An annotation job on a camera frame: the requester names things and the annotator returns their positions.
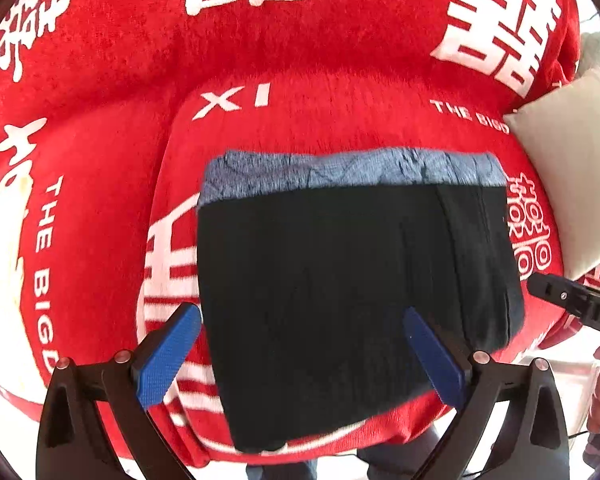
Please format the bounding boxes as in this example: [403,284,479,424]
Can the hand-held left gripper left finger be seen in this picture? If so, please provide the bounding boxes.
[36,304,202,480]

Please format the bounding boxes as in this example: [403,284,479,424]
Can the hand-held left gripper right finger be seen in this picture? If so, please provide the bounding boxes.
[402,307,572,480]

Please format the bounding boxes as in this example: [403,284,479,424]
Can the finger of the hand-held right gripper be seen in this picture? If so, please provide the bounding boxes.
[526,272,588,318]

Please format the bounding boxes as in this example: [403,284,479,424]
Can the black pants with grey waistband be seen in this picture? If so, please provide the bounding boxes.
[196,146,527,455]

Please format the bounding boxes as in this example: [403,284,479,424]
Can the person's right leg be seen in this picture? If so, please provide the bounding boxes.
[356,422,448,480]

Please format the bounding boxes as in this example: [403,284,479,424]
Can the person's leg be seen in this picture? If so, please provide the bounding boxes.
[356,422,448,480]
[244,459,317,480]

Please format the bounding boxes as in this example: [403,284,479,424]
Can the white pillow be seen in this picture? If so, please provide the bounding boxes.
[503,66,600,281]

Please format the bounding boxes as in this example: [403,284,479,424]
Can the person's left leg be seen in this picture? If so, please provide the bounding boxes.
[244,459,317,480]

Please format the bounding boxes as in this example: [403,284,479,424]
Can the red printed blanket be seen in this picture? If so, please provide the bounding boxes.
[0,0,583,471]

